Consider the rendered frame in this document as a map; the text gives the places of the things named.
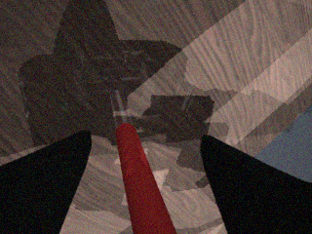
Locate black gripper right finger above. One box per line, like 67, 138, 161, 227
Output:
199, 136, 312, 234

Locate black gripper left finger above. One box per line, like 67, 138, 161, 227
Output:
0, 130, 92, 234

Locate red peg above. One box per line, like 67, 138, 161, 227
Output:
114, 124, 176, 234

